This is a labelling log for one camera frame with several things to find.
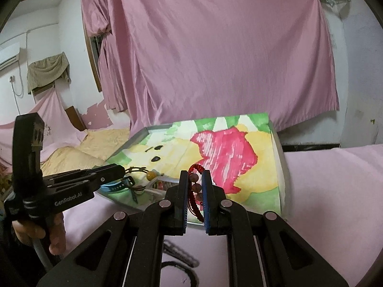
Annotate wooden window frame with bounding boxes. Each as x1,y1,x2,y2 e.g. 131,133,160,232
84,27,104,93

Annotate grey hair claw clip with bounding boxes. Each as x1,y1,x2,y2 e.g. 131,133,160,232
163,242,199,268

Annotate wooden headboard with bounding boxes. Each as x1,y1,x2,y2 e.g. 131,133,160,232
64,105,87,132

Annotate black hair tie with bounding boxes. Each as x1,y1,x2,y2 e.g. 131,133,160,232
161,261,198,287

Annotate pink embroidered sheet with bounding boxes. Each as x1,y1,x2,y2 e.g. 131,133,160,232
0,88,89,168

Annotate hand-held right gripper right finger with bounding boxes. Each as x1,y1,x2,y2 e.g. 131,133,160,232
201,170,350,287

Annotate brown cord bracelet yellow bead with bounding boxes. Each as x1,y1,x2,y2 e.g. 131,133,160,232
124,166,165,181

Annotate watercolour painting sheet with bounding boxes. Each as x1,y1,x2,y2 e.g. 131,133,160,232
109,113,283,216

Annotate grey cable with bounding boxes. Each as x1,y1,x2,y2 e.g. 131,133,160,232
32,238,54,272

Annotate yellow bedspread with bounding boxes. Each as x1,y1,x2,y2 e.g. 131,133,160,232
0,128,132,186

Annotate blue wrist watch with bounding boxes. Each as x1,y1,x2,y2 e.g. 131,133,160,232
100,176,144,205

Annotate grey tray box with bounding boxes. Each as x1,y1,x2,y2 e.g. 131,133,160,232
99,113,290,225

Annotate white wall cable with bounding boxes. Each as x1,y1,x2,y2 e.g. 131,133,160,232
9,76,26,98

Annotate pink table cloth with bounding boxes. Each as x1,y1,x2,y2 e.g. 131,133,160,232
61,143,383,287

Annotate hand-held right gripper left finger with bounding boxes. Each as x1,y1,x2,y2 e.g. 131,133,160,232
36,170,190,287

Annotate white air conditioner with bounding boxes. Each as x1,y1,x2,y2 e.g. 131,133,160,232
0,42,21,69

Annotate tied pink curtain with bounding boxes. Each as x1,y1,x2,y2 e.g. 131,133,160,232
81,0,129,111

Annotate red beaded bracelet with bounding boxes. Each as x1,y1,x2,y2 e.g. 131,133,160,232
188,164,210,223

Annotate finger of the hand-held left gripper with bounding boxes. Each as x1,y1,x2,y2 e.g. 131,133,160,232
44,175,126,192
42,163,126,183

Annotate large pink curtain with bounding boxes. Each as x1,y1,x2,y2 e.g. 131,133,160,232
103,0,340,144

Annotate person's left hand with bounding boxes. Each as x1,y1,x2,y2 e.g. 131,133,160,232
12,208,67,256

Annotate beige towel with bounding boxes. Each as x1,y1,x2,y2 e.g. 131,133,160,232
27,52,72,94

